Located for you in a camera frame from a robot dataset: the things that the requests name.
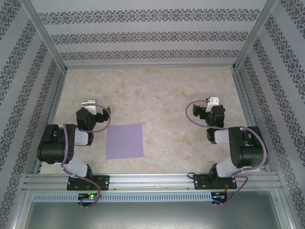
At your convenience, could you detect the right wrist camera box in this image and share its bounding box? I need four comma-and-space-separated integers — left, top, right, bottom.
206, 96, 220, 113

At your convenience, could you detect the aluminium side rail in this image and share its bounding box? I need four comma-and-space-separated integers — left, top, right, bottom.
232, 69, 272, 172
32, 70, 69, 174

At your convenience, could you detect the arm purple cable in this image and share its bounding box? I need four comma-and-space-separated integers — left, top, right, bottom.
186, 99, 267, 208
61, 104, 112, 209

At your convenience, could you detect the controller board green light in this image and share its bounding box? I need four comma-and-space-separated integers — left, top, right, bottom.
77, 192, 102, 204

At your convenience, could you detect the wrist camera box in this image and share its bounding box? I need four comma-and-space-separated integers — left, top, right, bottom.
206, 96, 220, 113
81, 99, 97, 113

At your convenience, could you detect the aluminium mounting rail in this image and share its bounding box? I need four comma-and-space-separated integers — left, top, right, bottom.
22, 171, 284, 192

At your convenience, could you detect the grey metal sheet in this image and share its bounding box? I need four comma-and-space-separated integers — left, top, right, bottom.
23, 201, 285, 229

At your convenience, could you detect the aluminium frame post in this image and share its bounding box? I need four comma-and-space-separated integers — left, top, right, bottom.
234, 0, 280, 72
18, 0, 68, 72

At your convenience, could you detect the controller board blue light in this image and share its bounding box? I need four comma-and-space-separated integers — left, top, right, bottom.
212, 190, 228, 204

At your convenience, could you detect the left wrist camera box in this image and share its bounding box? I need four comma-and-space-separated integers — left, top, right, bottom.
81, 99, 97, 113

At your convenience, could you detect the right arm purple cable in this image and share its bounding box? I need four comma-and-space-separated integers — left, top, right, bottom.
186, 99, 267, 208

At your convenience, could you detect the grey slotted cable duct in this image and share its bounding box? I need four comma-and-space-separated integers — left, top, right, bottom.
32, 192, 213, 202

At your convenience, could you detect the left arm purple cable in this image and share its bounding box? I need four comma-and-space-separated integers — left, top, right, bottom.
61, 104, 112, 209

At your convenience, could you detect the purple paper sheet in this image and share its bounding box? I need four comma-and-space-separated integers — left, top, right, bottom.
105, 123, 145, 160

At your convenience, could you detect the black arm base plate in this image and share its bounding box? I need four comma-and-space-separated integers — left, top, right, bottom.
193, 174, 238, 191
67, 175, 111, 191

